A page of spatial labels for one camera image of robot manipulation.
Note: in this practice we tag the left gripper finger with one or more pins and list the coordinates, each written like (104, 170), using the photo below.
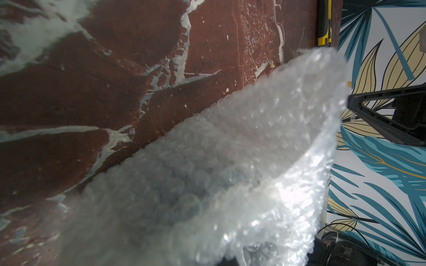
(399, 115)

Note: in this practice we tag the clear bubble wrap sheet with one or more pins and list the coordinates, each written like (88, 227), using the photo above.
(244, 179)

